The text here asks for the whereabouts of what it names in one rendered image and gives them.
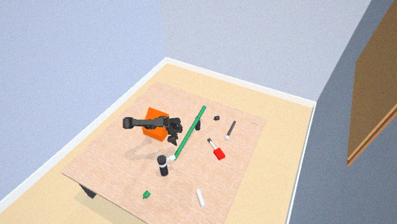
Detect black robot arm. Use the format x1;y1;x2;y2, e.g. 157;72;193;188
123;116;183;134

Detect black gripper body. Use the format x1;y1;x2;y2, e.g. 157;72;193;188
166;126;176;142

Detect grey faceted cup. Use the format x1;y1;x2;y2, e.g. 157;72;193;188
158;154;176;167

